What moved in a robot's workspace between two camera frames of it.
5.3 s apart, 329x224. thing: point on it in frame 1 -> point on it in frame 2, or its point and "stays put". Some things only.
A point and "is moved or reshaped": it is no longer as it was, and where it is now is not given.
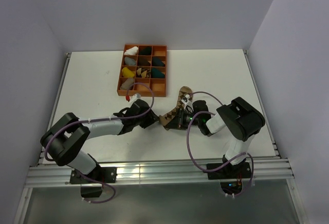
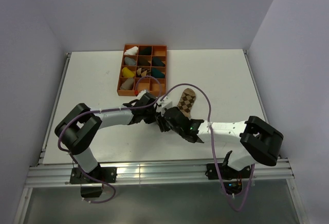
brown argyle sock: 169,120 is moved or reshaped
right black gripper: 181,123 -> 160,120
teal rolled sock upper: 157,61 stays put
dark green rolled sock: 147,51 stays put
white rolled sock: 133,51 stays put
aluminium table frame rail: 57,176 stays put
